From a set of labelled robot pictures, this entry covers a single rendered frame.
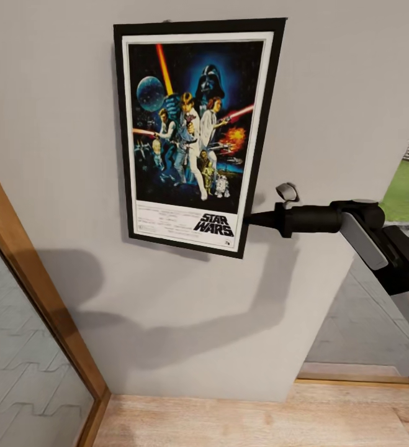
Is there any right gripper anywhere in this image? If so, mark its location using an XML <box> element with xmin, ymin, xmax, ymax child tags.
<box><xmin>243</xmin><ymin>202</ymin><xmax>321</xmax><ymax>238</ymax></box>

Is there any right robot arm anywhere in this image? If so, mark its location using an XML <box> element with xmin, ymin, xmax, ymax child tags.
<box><xmin>243</xmin><ymin>182</ymin><xmax>409</xmax><ymax>323</ymax></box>

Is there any poster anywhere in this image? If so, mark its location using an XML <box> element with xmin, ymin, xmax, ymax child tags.
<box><xmin>113</xmin><ymin>18</ymin><xmax>286</xmax><ymax>259</ymax></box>

